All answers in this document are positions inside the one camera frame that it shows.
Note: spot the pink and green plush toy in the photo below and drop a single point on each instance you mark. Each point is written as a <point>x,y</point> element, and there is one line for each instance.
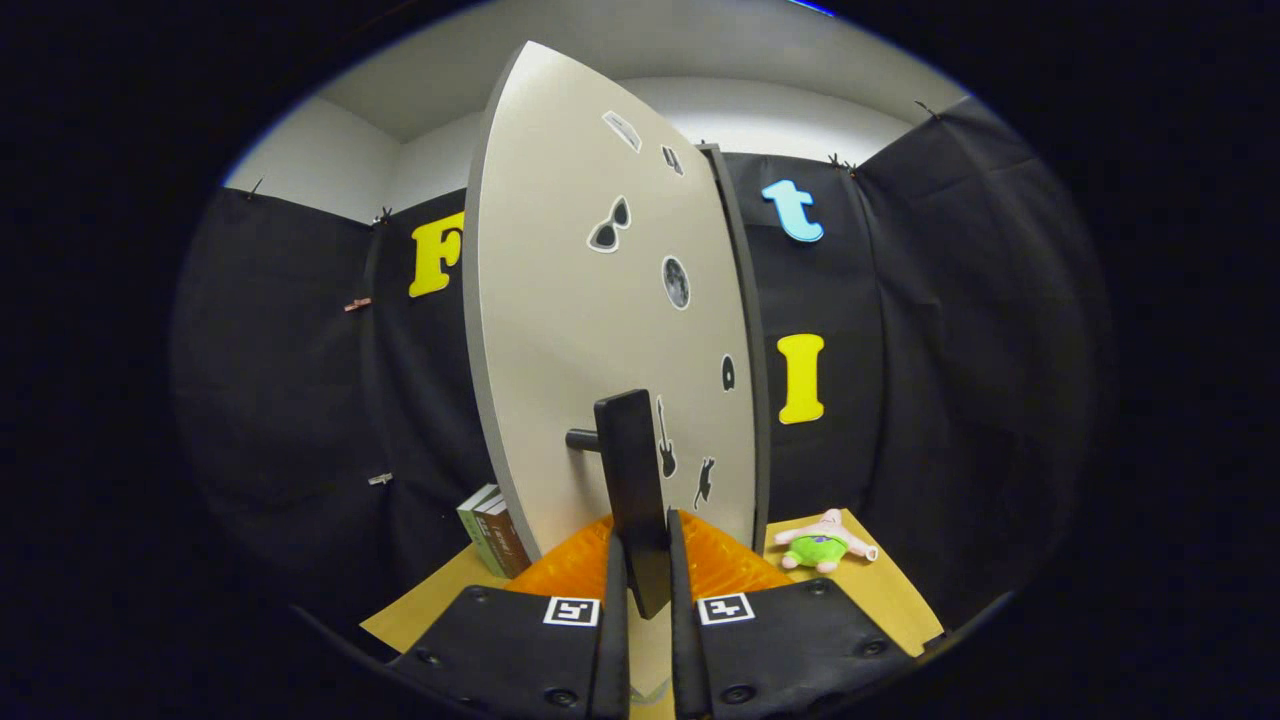
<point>818,548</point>

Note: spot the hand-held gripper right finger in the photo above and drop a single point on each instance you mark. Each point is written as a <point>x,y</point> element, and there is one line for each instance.
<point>683,640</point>

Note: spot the green book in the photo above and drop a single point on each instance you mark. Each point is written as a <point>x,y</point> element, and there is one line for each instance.
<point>477,530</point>

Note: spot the black backdrop cloth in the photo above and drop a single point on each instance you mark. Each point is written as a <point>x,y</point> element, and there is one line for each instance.
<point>950,350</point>

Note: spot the dark grey cabinet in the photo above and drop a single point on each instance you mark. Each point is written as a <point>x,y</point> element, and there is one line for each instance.
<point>752,320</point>

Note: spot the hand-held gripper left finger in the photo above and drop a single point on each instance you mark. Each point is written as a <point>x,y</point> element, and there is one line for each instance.
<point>615,640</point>

